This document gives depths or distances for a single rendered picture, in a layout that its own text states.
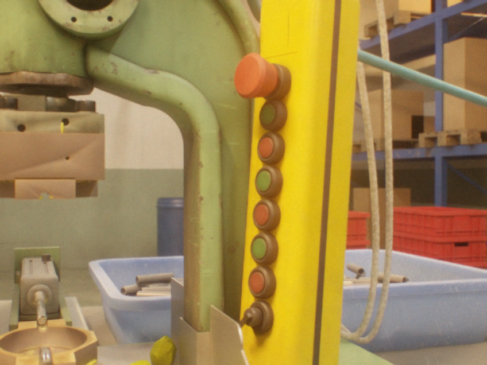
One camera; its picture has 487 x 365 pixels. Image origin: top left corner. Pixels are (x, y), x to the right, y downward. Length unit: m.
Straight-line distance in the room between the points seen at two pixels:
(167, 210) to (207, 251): 6.94
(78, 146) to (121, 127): 8.38
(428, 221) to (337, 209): 3.78
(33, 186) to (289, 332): 0.24
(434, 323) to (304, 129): 0.47
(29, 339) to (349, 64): 0.40
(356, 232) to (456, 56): 3.32
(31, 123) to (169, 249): 7.03
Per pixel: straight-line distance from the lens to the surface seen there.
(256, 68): 0.57
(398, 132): 8.24
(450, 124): 6.95
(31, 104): 0.58
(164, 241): 7.60
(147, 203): 8.96
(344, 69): 0.61
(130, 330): 0.83
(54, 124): 0.57
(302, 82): 0.58
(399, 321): 0.94
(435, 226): 4.31
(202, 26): 0.64
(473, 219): 4.44
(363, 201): 8.47
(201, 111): 0.61
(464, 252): 4.44
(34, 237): 8.85
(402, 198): 8.61
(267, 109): 0.59
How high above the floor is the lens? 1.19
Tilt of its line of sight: 1 degrees down
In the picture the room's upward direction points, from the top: straight up
